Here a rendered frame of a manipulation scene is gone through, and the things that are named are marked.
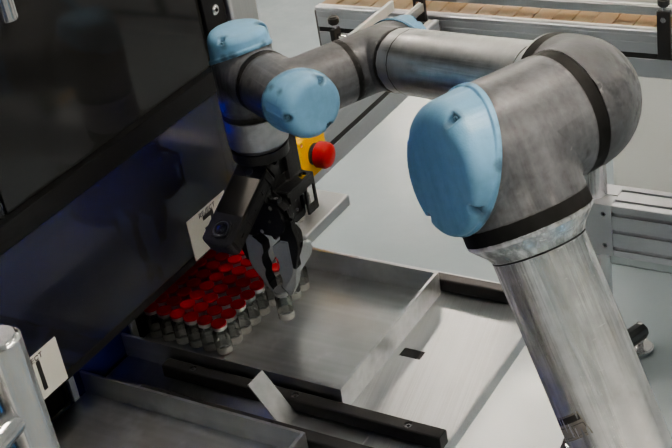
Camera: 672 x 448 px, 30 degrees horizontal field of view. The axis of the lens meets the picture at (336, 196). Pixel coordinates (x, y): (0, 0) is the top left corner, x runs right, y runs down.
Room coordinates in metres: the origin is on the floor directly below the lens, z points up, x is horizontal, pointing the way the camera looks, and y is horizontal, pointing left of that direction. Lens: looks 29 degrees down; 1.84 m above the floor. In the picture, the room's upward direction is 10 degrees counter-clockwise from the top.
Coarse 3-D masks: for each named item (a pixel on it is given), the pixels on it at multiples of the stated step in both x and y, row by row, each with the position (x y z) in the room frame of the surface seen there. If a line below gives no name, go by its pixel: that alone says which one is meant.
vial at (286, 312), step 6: (276, 294) 1.36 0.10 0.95; (288, 294) 1.36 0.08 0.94; (276, 300) 1.36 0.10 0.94; (282, 300) 1.36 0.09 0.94; (288, 300) 1.36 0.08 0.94; (276, 306) 1.36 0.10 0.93; (282, 306) 1.36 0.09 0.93; (288, 306) 1.36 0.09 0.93; (282, 312) 1.36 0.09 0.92; (288, 312) 1.36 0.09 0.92; (294, 312) 1.36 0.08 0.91; (282, 318) 1.36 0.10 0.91; (288, 318) 1.36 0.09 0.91
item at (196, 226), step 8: (216, 200) 1.46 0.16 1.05; (208, 208) 1.44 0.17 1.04; (200, 216) 1.43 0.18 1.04; (208, 216) 1.44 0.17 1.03; (192, 224) 1.41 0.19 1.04; (200, 224) 1.42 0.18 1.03; (208, 224) 1.43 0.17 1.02; (192, 232) 1.41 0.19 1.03; (200, 232) 1.42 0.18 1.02; (192, 240) 1.40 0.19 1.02; (200, 240) 1.42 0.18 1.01; (200, 248) 1.41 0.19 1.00; (208, 248) 1.43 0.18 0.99; (200, 256) 1.41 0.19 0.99
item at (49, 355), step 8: (48, 344) 1.19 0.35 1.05; (56, 344) 1.19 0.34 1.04; (40, 352) 1.17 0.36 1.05; (48, 352) 1.18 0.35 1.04; (56, 352) 1.19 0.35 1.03; (32, 360) 1.16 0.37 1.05; (40, 360) 1.17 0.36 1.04; (48, 360) 1.18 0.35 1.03; (56, 360) 1.19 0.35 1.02; (48, 368) 1.18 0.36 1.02; (56, 368) 1.19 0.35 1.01; (64, 368) 1.19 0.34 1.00; (48, 376) 1.17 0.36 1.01; (56, 376) 1.18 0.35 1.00; (64, 376) 1.19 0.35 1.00; (40, 384) 1.16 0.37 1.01; (48, 384) 1.17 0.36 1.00; (56, 384) 1.18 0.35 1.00; (48, 392) 1.17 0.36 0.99
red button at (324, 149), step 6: (318, 144) 1.63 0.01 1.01; (324, 144) 1.62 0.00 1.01; (330, 144) 1.63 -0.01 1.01; (318, 150) 1.62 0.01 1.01; (324, 150) 1.62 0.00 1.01; (330, 150) 1.62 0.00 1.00; (312, 156) 1.62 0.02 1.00; (318, 156) 1.61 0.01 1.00; (324, 156) 1.61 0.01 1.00; (330, 156) 1.62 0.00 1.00; (318, 162) 1.61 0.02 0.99; (324, 162) 1.61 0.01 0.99; (330, 162) 1.62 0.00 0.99; (324, 168) 1.62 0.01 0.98
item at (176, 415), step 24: (96, 384) 1.30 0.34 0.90; (120, 384) 1.27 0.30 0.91; (72, 408) 1.28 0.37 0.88; (96, 408) 1.27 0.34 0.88; (120, 408) 1.26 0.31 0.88; (144, 408) 1.25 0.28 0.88; (168, 408) 1.23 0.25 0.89; (192, 408) 1.21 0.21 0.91; (216, 408) 1.19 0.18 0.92; (72, 432) 1.23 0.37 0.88; (96, 432) 1.22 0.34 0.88; (120, 432) 1.22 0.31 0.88; (144, 432) 1.21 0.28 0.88; (168, 432) 1.20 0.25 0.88; (192, 432) 1.19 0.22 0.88; (216, 432) 1.18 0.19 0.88; (240, 432) 1.17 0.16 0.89; (264, 432) 1.15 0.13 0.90; (288, 432) 1.13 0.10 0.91
